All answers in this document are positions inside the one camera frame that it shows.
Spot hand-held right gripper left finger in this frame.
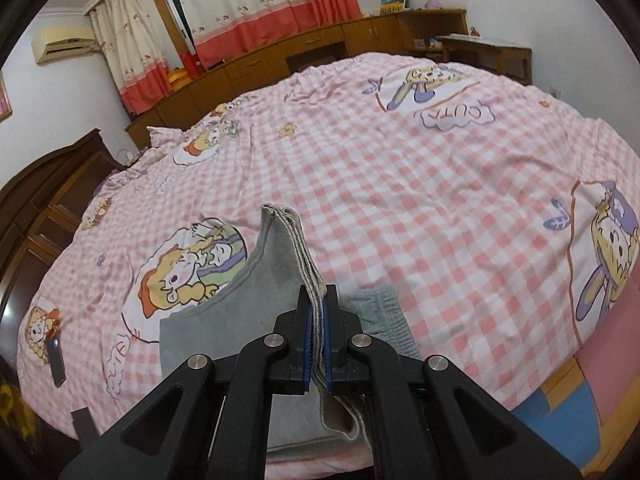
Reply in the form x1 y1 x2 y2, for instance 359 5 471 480
60 285 316 480

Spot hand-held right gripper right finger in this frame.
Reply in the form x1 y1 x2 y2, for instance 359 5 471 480
324 285 581 480

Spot grey pants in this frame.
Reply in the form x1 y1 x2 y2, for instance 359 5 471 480
160 203 423 463

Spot dark smartphone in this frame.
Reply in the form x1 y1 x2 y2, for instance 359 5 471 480
46 332 68 389

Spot pink checked printed blanket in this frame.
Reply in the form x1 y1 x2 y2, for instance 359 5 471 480
17 52 640 480

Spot dark wooden headboard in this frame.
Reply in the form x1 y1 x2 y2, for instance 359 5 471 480
0 129 127 316

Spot pink blue floor mat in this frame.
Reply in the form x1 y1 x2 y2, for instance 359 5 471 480
510 320 640 480

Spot long wooden cabinet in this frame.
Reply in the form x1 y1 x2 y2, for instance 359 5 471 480
125 8 468 137

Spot wooden desk with white top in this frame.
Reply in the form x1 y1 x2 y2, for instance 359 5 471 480
436 34 532 86

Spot narrow cream red printed curtain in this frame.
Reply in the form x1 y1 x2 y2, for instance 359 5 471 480
90 0 172 116

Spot wide cream red printed curtain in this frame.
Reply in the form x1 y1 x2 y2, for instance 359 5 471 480
167 0 363 72

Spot cream air conditioner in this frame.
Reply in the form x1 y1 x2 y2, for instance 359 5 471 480
31 27 102 65

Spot framed wall picture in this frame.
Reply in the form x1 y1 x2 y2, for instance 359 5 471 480
0 72 13 123

